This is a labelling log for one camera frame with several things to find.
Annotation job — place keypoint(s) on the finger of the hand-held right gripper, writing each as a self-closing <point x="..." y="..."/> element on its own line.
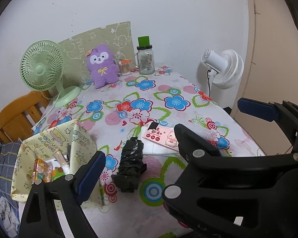
<point x="188" y="138"/>
<point x="258" y="109"/>

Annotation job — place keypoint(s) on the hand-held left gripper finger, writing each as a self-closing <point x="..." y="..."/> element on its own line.
<point x="89" y="176"/>

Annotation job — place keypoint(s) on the clear plastic packet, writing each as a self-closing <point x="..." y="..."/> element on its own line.
<point x="213" y="136"/>

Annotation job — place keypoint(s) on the pink tissue packet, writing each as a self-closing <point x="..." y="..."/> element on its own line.
<point x="161" y="136"/>

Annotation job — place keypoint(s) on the white sock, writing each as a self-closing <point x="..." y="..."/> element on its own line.
<point x="62" y="161"/>

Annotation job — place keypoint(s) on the yellow cartoon fabric storage box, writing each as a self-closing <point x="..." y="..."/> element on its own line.
<point x="83" y="141"/>

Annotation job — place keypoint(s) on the pink cartoon packet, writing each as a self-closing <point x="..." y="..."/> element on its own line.
<point x="154" y="150"/>

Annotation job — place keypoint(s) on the black plastic bag roll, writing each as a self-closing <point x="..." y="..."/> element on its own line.
<point x="130" y="163"/>

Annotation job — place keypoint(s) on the orange cartoon packet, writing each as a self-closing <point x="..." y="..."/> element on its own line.
<point x="42" y="169"/>

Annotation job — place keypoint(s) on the beige door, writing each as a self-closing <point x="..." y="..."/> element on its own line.
<point x="275" y="67"/>

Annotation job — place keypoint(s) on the white fan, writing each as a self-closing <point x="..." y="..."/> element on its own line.
<point x="228" y="67"/>

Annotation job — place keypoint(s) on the floral tablecloth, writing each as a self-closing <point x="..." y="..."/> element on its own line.
<point x="139" y="210"/>

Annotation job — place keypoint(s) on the glass jar mug green lid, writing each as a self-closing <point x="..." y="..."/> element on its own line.
<point x="145" y="64"/>

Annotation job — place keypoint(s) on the grey plaid pillow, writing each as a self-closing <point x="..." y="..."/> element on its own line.
<point x="2" y="161"/>

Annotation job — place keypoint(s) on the crumpled white cloth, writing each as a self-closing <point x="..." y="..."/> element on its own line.
<point x="7" y="213"/>

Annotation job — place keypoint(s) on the wooden bed headboard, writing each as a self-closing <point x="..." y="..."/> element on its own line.
<point x="12" y="114"/>

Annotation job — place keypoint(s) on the purple plush toy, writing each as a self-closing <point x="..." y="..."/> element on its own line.
<point x="103" y="76"/>

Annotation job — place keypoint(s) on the green desk fan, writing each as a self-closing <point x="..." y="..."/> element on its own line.
<point x="41" y="67"/>

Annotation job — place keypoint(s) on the green patterned board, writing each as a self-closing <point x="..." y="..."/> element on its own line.
<point x="77" y="44"/>

